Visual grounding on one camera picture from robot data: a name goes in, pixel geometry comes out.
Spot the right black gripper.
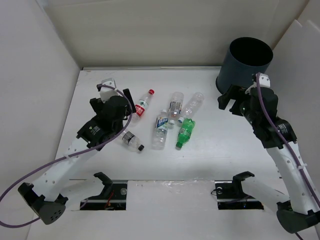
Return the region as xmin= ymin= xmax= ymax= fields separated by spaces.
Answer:
xmin=218 ymin=83 xmax=260 ymax=127

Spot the red cap labelled bottle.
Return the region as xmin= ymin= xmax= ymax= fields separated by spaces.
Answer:
xmin=131 ymin=89 xmax=155 ymax=124

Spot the clear unlabelled plastic bottle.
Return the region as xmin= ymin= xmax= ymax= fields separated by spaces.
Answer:
xmin=178 ymin=92 xmax=205 ymax=124

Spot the small black cap bottle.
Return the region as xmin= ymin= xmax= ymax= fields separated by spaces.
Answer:
xmin=119 ymin=130 xmax=145 ymax=152

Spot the green plastic bottle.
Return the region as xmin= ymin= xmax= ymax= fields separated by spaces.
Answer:
xmin=175 ymin=118 xmax=196 ymax=149

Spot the clear bottle white blue label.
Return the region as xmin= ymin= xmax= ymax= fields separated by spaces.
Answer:
xmin=168 ymin=91 xmax=184 ymax=119

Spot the blue green label water bottle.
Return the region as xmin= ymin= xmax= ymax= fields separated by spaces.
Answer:
xmin=152 ymin=109 xmax=169 ymax=150

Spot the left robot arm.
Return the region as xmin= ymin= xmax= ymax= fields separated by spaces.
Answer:
xmin=18 ymin=88 xmax=135 ymax=225

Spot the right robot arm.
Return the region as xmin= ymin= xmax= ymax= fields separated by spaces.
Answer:
xmin=218 ymin=85 xmax=320 ymax=235

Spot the dark blue round bin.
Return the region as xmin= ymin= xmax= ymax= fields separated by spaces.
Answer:
xmin=215 ymin=37 xmax=274 ymax=94

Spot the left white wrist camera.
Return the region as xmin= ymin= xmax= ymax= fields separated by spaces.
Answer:
xmin=97 ymin=78 xmax=118 ymax=103

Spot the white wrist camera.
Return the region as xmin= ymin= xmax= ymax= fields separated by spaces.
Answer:
xmin=97 ymin=78 xmax=118 ymax=103
xmin=245 ymin=72 xmax=271 ymax=95

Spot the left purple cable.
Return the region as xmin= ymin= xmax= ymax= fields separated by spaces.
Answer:
xmin=0 ymin=84 xmax=135 ymax=229

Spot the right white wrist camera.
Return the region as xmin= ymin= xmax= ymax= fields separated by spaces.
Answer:
xmin=245 ymin=72 xmax=271 ymax=95

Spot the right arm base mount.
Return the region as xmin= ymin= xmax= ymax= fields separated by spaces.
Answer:
xmin=210 ymin=171 xmax=264 ymax=210

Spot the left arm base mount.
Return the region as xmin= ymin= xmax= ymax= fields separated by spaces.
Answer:
xmin=79 ymin=172 xmax=128 ymax=211

